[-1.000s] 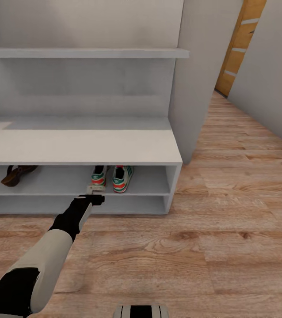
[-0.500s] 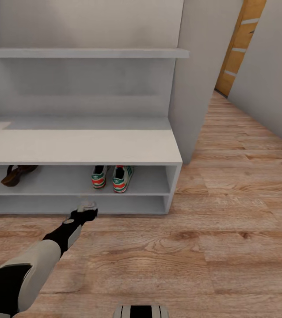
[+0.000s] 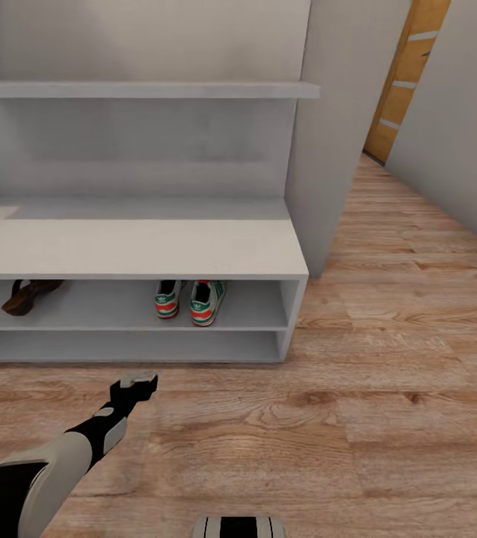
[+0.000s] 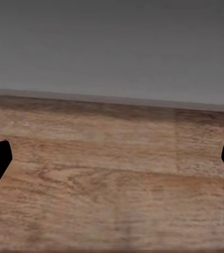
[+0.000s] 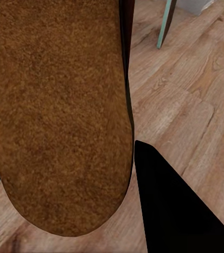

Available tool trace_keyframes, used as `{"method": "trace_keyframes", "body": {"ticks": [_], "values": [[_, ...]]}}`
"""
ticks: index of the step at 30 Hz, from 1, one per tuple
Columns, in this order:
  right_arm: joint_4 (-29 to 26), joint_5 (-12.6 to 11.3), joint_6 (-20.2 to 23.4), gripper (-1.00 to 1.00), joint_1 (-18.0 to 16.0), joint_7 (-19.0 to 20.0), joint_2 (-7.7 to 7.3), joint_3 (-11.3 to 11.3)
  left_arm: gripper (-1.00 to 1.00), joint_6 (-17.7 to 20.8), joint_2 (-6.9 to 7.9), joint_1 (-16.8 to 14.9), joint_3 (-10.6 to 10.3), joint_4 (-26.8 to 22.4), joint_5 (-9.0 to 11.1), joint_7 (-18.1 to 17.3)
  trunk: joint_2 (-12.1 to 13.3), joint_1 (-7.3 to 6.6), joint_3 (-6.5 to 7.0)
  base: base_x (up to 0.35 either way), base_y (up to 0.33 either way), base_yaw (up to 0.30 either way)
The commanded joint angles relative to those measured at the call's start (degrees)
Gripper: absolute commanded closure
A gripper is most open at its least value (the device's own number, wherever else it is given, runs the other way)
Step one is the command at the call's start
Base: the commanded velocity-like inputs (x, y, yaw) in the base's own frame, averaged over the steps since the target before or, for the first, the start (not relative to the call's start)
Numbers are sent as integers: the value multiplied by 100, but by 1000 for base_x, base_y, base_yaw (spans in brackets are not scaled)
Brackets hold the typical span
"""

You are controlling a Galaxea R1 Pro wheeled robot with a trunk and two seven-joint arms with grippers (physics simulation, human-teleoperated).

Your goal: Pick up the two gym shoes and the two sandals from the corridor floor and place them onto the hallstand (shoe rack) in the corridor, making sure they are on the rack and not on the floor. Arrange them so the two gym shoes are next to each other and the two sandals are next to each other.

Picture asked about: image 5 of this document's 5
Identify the sandal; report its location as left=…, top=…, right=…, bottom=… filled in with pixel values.
left=0, top=0, right=135, bottom=237

